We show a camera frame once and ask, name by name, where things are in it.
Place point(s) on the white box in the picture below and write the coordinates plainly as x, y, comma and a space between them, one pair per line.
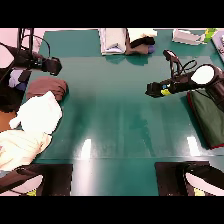
186, 36

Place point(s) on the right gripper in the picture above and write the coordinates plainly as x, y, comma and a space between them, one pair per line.
156, 89

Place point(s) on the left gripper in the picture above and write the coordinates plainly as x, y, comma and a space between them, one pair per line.
52, 66

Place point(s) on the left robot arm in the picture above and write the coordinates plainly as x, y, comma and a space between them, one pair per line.
20, 57

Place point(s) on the folded black garment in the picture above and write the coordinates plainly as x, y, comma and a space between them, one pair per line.
143, 42

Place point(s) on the green object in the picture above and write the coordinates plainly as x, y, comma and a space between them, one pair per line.
210, 34

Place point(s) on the dark green garment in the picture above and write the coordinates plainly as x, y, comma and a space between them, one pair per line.
210, 116

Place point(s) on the black mounting plate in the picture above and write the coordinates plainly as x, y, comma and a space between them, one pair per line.
56, 180
170, 178

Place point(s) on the folded pale grey garment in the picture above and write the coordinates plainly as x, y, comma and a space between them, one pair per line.
113, 40

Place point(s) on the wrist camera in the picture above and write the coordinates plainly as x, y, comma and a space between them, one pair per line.
30, 40
173, 63

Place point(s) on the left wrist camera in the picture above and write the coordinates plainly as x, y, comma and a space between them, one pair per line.
30, 40

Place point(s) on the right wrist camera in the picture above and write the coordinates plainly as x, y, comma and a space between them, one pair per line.
173, 63

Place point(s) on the heap of clothes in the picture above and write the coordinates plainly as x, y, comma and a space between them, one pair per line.
11, 93

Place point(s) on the cream garment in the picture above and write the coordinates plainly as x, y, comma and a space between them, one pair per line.
20, 146

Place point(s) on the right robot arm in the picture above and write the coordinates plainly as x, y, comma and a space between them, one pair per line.
204, 76

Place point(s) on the folded white garment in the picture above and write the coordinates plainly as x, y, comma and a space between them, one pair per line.
141, 32

